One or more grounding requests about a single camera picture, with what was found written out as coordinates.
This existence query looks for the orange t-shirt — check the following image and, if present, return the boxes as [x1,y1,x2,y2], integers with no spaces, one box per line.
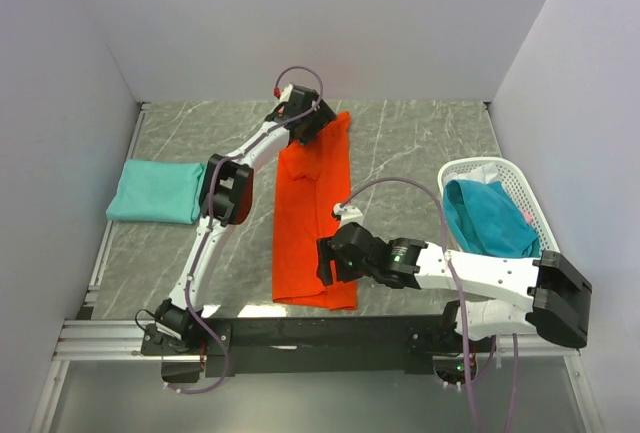
[271,111,357,310]

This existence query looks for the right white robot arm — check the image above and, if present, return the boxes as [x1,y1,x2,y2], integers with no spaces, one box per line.
[316,222,592,352]

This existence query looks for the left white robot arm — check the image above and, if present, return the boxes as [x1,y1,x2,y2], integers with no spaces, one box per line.
[143,84,336,355]

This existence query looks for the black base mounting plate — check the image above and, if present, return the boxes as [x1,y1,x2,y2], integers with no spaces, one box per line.
[141,315,463,378]

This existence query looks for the teal t-shirt in basket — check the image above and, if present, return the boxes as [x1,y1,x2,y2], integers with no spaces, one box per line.
[442,179,541,259]

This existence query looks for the white garment in basket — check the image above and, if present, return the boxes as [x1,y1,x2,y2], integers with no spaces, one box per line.
[443,162,501,185]

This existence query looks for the folded mint green t-shirt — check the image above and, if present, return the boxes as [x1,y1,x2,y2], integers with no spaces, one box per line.
[106,159,206,225]

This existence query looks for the pink garment in basket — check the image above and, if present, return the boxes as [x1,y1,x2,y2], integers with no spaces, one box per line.
[521,210,533,224]

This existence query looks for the white plastic laundry basket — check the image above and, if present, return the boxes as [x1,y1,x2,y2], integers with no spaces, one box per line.
[437,157,559,254]

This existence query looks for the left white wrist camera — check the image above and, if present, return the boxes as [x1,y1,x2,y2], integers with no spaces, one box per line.
[273,84,295,103]

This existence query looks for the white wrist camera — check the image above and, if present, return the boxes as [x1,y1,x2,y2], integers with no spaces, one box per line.
[332,203,363,227]
[273,84,295,103]

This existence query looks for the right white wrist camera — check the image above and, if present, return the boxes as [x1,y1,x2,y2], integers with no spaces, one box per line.
[332,203,363,227]

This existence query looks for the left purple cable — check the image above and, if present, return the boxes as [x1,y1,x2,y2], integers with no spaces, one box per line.
[162,66,325,395]

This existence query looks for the aluminium frame rail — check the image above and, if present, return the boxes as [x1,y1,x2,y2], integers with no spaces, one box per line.
[52,320,581,362]

